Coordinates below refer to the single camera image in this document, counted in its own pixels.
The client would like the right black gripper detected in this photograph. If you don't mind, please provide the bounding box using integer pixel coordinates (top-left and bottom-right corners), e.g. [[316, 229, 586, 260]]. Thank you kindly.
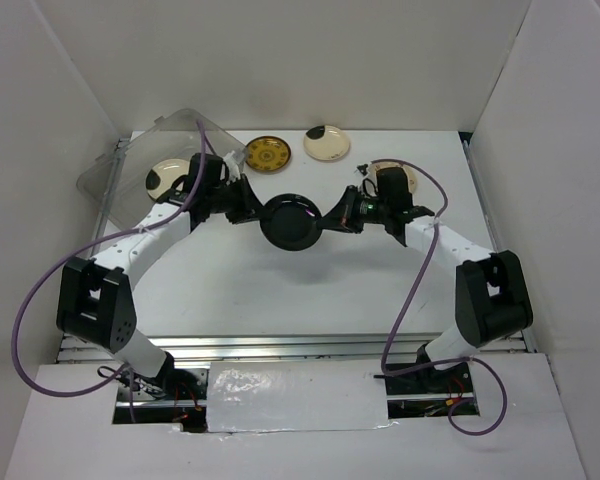
[[317, 184, 390, 233]]

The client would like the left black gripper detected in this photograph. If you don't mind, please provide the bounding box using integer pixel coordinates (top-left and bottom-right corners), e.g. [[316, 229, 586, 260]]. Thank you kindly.
[[207, 174, 271, 225]]

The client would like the black glossy plate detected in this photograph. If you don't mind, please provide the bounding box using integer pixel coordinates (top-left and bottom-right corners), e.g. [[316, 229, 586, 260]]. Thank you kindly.
[[259, 193, 322, 251]]

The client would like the cream plate with brown motifs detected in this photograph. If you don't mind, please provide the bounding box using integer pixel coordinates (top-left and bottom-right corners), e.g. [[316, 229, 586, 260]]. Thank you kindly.
[[367, 159, 418, 194]]

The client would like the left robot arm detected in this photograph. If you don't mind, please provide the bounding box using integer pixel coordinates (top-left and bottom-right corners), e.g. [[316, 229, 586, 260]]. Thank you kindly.
[[56, 151, 260, 399]]

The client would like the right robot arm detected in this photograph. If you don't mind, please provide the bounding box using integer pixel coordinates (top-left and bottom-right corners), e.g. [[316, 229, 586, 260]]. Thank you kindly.
[[317, 160, 533, 392]]

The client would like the clear plastic bin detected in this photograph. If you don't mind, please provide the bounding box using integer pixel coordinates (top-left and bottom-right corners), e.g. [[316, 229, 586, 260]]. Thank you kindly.
[[77, 109, 246, 230]]

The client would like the yellow patterned plate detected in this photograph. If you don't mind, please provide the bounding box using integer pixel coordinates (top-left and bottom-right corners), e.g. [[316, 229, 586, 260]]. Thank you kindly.
[[246, 135, 292, 174]]

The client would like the cream plate with black patch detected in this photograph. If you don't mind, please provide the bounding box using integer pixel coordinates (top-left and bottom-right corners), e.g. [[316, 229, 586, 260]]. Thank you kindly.
[[303, 125, 351, 162]]

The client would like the white cover panel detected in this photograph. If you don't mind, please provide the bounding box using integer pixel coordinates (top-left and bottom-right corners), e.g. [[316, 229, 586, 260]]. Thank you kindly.
[[206, 360, 389, 433]]

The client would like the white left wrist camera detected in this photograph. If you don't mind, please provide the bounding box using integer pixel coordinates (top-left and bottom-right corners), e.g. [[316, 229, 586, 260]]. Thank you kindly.
[[223, 150, 244, 182]]

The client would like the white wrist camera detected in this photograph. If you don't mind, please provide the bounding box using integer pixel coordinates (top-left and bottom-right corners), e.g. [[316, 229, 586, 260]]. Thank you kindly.
[[356, 163, 369, 176], [223, 150, 244, 182]]

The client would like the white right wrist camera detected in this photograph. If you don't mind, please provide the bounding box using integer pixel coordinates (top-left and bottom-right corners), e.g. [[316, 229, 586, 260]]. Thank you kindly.
[[356, 163, 369, 176]]

